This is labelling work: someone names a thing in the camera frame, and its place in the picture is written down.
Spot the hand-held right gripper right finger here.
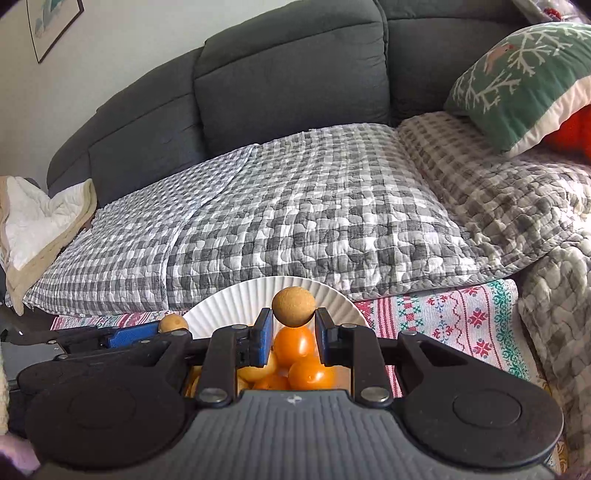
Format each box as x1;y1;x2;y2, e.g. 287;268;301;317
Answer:
316;307;468;408

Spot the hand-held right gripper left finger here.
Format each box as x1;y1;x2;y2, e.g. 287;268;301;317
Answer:
115;307;277;408

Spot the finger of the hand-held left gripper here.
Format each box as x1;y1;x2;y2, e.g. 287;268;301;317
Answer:
7;322;161;364

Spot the large yellow passion fruit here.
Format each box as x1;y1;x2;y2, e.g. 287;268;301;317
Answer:
238;351;279;383
185;364;204;398

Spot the brown longan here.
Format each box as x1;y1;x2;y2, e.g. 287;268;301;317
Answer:
271;286;317;329

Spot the yellowish tan longan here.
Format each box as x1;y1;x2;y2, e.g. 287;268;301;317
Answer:
159;312;190;333

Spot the mandarin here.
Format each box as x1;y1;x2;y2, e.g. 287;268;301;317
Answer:
254;374;291;391

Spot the white ribbed plate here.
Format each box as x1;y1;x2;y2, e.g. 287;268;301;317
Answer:
184;276;372;340

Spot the red green patterned tablecloth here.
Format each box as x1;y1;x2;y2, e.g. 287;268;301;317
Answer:
50;278;571;476

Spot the grey white checked quilt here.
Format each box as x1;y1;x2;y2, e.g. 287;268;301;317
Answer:
22;122;490;311

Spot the white blanket with beige edge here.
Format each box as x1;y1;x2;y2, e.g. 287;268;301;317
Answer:
0;175;99;317

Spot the beige grey gingham blanket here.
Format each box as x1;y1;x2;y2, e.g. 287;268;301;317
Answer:
397;112;591;280

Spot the grey sofa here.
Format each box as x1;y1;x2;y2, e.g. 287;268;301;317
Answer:
46;0;546;208

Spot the orange plush pumpkin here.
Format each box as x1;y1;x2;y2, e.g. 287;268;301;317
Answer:
541;105;591;161

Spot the green snowflake cushion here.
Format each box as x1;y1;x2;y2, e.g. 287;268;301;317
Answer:
444;21;591;158

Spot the clear plastic storage bag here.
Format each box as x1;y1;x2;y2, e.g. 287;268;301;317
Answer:
512;0;583;24

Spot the framed wall picture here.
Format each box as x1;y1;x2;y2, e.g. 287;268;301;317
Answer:
25;0;86;64

